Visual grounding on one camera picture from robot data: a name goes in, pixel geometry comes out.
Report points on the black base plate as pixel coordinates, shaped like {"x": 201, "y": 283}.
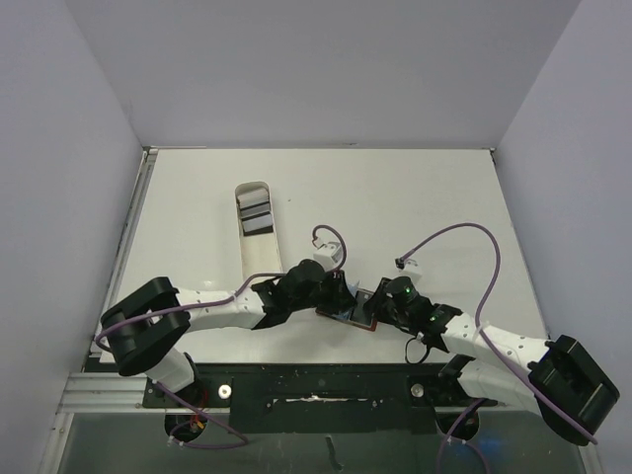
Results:
{"x": 330, "y": 398}

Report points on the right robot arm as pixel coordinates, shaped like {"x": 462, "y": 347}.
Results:
{"x": 556, "y": 380}

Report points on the grey card in tray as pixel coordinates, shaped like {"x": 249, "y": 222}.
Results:
{"x": 262, "y": 224}

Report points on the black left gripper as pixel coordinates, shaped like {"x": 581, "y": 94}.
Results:
{"x": 340, "y": 296}

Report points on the white oblong tray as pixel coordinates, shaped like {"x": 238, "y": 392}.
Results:
{"x": 259, "y": 253}

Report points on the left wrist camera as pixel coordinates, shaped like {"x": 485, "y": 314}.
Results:
{"x": 328, "y": 255}

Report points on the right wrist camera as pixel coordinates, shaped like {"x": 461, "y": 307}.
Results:
{"x": 408, "y": 267}

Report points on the aluminium rail frame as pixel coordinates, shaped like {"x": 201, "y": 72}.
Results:
{"x": 101, "y": 392}

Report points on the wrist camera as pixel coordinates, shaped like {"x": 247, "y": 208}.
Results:
{"x": 328, "y": 255}
{"x": 408, "y": 267}

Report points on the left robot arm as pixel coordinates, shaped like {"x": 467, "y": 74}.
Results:
{"x": 141, "y": 331}

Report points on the black card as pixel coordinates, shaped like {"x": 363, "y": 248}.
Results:
{"x": 357, "y": 316}
{"x": 253, "y": 211}

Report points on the white card stack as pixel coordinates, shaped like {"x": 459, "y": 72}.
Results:
{"x": 253, "y": 197}

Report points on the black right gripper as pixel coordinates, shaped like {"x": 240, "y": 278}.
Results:
{"x": 377, "y": 302}

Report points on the brown leather card holder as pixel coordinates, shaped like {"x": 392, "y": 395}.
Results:
{"x": 342, "y": 316}

